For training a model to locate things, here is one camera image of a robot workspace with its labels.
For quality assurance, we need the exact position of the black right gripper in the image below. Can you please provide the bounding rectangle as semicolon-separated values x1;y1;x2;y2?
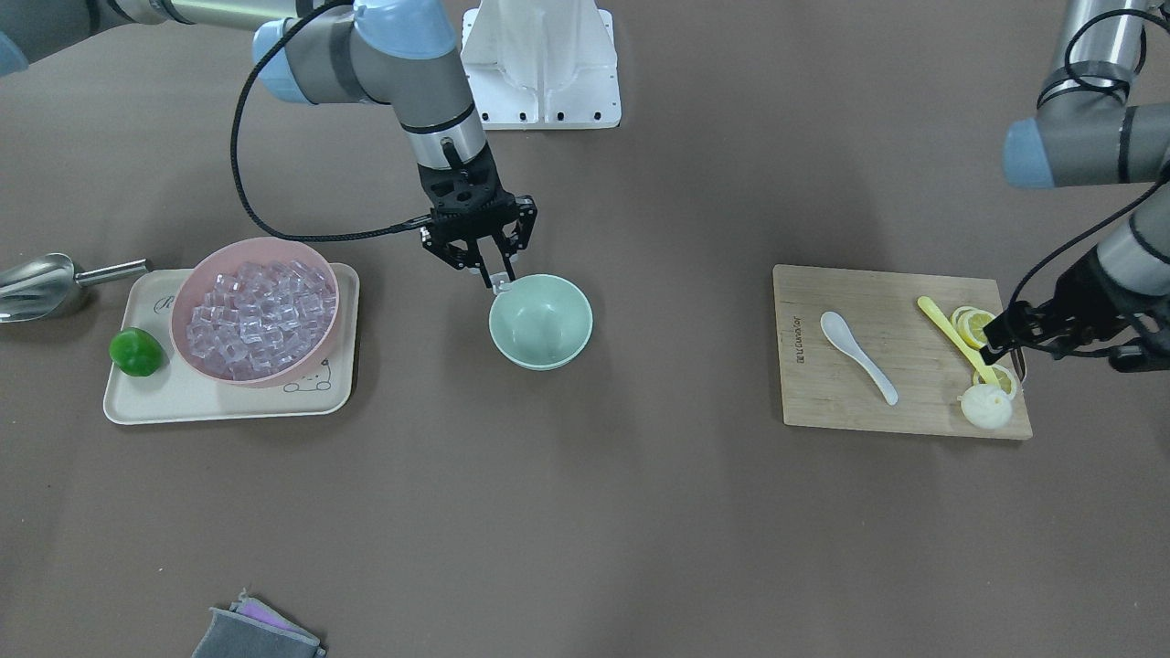
420;144;537;289

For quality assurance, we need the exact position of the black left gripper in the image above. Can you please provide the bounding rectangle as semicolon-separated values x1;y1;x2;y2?
979;249;1169;372

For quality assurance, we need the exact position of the clear ice cube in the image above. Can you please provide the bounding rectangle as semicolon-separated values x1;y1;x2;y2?
489;273;514;296

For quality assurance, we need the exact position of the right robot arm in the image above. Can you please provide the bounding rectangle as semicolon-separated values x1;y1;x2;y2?
1;1;537;288

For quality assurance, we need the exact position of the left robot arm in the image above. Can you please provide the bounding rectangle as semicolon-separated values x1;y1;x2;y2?
979;1;1169;372

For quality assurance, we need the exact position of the mint green bowl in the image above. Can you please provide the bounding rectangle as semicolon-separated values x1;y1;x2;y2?
488;274;594;371

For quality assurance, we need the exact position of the white ceramic spoon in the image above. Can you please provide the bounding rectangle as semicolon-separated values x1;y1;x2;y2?
819;311;899;407

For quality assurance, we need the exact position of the pink bowl of ice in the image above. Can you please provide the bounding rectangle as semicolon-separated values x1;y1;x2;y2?
170;238;345;388

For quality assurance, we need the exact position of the metal ice scoop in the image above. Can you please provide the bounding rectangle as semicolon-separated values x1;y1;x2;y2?
1;253;154;324

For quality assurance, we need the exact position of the lemon slice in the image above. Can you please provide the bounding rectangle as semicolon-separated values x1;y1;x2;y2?
987;364;1021;400
950;306;997;350

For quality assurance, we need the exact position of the yellow plastic knife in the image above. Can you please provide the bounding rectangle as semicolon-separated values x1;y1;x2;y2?
916;296;999;385

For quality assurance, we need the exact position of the bamboo cutting board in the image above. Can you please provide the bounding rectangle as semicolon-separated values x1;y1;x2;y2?
772;265;1033;441

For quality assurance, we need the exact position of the cream serving tray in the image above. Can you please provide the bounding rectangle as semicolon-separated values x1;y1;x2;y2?
103;263;360;425

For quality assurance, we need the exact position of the green lime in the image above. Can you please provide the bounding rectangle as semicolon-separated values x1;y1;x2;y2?
106;325;166;377

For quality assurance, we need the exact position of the grey folded cloth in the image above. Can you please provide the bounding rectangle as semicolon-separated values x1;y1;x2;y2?
192;590;326;657

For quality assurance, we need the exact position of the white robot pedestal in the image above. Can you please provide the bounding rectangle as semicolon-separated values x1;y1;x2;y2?
461;1;622;131

